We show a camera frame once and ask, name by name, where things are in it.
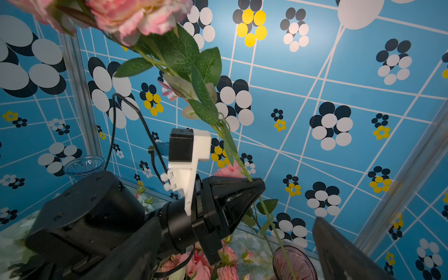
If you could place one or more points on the rear pink grey glass vase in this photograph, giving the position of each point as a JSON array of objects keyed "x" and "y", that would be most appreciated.
[{"x": 294, "y": 265}]

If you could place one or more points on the right corner aluminium post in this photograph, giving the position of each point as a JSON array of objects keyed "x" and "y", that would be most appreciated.
[{"x": 431, "y": 149}]

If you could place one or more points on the corner aluminium post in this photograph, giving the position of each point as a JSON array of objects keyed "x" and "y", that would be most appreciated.
[
  {"x": 431, "y": 149},
  {"x": 55, "y": 74}
]

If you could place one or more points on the blue purple glass vase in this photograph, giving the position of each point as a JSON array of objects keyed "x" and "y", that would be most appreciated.
[{"x": 84, "y": 166}]

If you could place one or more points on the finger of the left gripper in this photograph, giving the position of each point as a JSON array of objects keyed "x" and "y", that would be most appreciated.
[
  {"x": 225, "y": 214},
  {"x": 234, "y": 193}
]

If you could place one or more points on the left corner aluminium post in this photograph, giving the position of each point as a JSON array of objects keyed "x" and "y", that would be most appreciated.
[{"x": 55, "y": 74}]

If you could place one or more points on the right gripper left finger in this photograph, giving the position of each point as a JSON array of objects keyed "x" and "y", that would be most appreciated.
[{"x": 136, "y": 252}]

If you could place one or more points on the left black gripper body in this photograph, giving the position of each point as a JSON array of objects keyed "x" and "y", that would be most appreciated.
[{"x": 98, "y": 214}]

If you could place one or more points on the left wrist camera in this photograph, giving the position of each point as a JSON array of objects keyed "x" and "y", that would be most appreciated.
[{"x": 187, "y": 147}]

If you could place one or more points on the pile of artificial flowers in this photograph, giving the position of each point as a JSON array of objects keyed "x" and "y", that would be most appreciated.
[{"x": 196, "y": 259}]

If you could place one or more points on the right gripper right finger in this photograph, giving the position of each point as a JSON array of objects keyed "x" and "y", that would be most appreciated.
[{"x": 340, "y": 259}]

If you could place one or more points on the pink peony flower stem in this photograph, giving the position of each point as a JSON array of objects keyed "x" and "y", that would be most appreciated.
[{"x": 153, "y": 30}]

